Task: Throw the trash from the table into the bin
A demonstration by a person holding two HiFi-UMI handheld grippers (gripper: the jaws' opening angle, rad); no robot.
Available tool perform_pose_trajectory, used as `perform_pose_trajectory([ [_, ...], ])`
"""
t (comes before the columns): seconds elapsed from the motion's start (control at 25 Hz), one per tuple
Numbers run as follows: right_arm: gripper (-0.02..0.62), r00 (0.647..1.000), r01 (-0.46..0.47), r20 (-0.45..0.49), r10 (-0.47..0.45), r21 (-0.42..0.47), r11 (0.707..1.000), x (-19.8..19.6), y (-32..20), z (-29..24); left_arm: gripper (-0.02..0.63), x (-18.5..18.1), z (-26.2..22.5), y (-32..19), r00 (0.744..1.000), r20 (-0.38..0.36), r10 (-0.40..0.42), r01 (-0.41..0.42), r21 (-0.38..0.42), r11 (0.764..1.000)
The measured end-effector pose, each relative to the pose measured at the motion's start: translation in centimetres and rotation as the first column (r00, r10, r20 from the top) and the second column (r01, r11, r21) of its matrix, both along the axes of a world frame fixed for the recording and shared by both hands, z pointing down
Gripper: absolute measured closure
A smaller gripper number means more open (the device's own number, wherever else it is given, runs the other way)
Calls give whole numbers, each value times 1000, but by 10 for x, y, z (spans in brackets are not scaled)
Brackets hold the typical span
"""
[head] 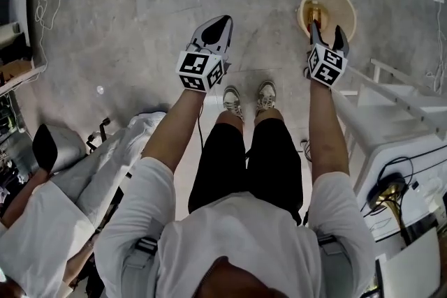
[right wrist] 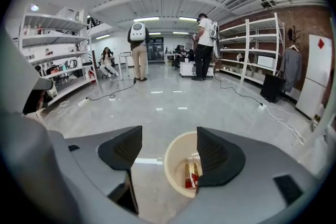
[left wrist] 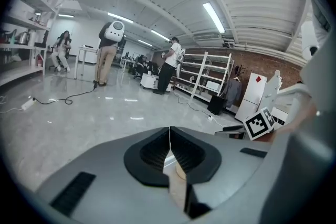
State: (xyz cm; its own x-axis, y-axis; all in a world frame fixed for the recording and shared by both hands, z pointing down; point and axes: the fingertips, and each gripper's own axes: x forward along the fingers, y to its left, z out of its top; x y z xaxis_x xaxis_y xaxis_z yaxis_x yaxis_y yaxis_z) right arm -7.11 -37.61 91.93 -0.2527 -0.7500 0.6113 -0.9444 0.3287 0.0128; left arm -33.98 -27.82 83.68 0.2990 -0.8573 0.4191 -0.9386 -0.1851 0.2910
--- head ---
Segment cream round waste bin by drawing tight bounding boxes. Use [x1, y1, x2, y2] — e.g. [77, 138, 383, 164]
[297, 0, 358, 46]

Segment white shade table lamp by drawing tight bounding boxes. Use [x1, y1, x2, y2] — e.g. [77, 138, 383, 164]
[365, 173, 444, 298]

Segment person's leg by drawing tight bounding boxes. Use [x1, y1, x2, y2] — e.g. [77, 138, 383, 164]
[254, 107, 284, 126]
[215, 110, 244, 128]

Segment person's left forearm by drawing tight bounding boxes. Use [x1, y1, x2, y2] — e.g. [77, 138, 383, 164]
[141, 89, 205, 174]

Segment person's left leg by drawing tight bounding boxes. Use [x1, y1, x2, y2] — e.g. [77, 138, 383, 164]
[215, 110, 244, 128]

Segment grey shoulder strap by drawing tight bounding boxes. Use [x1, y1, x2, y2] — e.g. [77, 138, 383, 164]
[120, 235, 162, 276]
[316, 233, 352, 276]

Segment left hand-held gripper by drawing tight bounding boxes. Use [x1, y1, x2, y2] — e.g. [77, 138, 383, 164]
[175, 14, 234, 94]

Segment person's black shorts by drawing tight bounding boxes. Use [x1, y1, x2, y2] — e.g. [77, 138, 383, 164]
[188, 113, 303, 224]

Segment white wooden chair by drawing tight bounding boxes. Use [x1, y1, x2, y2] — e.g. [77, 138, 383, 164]
[334, 57, 447, 151]

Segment black lamp power cable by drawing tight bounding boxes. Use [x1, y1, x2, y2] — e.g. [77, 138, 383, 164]
[361, 156, 422, 219]

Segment person's right shoe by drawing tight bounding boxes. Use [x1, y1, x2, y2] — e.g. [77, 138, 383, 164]
[256, 80, 277, 116]

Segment person's right forearm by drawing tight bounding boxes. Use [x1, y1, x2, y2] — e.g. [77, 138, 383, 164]
[307, 82, 351, 182]

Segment person's shoe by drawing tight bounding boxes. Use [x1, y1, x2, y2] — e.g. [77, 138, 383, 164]
[222, 85, 244, 121]
[256, 80, 277, 116]

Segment white floor cable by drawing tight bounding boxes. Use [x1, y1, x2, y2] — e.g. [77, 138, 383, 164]
[36, 0, 75, 68]
[425, 2, 447, 94]

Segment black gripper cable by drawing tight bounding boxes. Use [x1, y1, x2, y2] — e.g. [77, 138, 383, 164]
[299, 137, 316, 164]
[196, 99, 207, 153]

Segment red gold drink bottle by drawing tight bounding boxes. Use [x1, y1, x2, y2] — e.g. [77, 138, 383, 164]
[303, 0, 331, 34]

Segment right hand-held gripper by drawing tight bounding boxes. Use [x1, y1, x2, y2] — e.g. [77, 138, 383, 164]
[302, 20, 350, 90]

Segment person's left shoe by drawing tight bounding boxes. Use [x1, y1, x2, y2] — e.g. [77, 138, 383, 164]
[222, 85, 244, 121]

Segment person's white shirt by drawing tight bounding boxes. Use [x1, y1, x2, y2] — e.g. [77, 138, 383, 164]
[94, 155, 376, 298]

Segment person's right leg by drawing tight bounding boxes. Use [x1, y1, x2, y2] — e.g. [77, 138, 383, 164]
[254, 107, 284, 126]

